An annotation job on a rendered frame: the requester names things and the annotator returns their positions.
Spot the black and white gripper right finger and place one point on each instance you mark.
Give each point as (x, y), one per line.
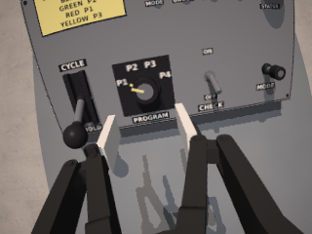
(255, 207)

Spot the grey control console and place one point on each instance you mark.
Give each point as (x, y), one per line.
(121, 50)

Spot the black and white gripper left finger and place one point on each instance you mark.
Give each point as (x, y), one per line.
(61, 211)

